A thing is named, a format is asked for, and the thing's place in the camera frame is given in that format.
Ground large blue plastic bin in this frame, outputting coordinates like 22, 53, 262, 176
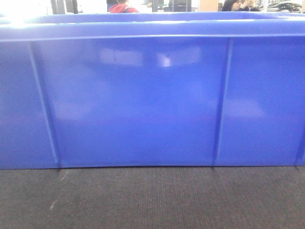
0, 12, 305, 169

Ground dark conveyor belt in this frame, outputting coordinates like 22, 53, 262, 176
0, 167, 305, 229

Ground person in red hoodie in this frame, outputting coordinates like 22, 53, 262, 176
109, 0, 139, 13

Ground person with dark hair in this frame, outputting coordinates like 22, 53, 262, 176
222, 0, 260, 12

